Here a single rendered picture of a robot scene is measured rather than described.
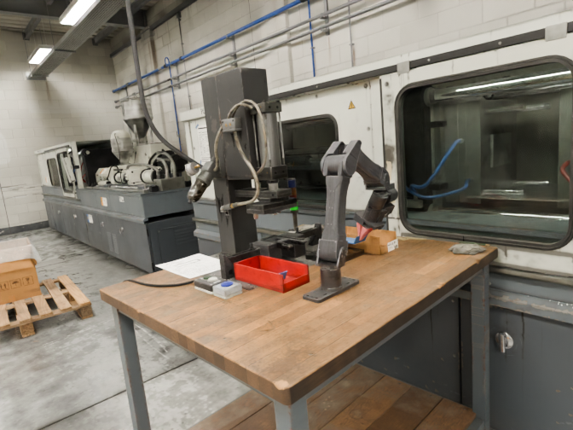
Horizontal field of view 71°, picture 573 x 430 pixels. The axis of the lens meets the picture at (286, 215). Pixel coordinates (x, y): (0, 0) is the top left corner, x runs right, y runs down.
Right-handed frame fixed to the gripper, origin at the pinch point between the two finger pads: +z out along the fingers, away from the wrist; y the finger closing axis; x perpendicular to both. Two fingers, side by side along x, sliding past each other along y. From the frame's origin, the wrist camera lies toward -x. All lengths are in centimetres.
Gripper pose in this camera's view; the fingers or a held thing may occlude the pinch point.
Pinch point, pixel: (361, 238)
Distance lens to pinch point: 156.0
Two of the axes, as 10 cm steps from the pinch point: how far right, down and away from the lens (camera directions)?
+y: -6.3, -5.4, 5.6
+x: -7.3, 1.6, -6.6
